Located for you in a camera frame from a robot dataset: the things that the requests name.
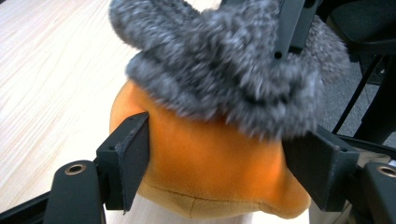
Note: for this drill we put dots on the black chair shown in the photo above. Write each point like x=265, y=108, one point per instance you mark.
x=367, y=25

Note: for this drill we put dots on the orange plush toy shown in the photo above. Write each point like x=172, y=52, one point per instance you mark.
x=211, y=161

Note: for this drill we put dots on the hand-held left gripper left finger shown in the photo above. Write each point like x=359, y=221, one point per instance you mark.
x=127, y=155

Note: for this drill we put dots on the grey fuzzy cloth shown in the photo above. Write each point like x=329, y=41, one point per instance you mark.
x=211, y=62

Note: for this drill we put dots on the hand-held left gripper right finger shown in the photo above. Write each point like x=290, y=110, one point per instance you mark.
x=323, y=168

